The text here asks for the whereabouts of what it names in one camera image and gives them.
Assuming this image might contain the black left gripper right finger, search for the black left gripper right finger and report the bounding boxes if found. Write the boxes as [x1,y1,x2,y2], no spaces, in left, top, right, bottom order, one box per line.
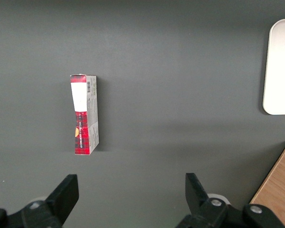
[175,172,285,228]

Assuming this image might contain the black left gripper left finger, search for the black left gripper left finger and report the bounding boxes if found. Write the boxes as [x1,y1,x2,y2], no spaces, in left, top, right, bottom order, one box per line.
[0,174,80,228]

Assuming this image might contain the beige rectangular tray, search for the beige rectangular tray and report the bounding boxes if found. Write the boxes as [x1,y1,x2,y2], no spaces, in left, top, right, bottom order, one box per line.
[262,19,285,116]

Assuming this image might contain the red plaid cardboard box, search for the red plaid cardboard box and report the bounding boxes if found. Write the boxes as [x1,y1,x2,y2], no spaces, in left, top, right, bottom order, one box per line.
[70,74,100,156]

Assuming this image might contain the wooden two-drawer cabinet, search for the wooden two-drawer cabinet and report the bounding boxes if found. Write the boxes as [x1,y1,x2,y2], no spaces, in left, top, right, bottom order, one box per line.
[249,140,285,228]

